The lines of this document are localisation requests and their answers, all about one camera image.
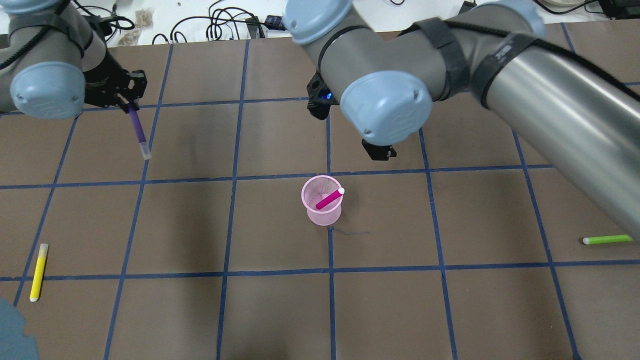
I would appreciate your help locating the pink mesh cup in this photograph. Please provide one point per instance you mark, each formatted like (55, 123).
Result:
(322, 198)

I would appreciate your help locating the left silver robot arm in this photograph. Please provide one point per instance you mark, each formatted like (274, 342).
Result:
(53, 63)

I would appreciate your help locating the green highlighter pen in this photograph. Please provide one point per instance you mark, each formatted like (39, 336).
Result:
(606, 239)

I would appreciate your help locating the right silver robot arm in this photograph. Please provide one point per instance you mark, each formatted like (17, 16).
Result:
(583, 120)

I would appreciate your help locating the pink highlighter pen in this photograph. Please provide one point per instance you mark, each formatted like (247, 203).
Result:
(325, 202)

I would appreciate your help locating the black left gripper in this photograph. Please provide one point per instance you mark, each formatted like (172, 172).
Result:
(101, 86)

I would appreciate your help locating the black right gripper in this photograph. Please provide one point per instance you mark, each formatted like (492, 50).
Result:
(378, 150)

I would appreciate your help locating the purple highlighter pen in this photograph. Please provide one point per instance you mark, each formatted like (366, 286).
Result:
(140, 136)

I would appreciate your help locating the yellow highlighter pen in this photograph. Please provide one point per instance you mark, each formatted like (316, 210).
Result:
(39, 271)

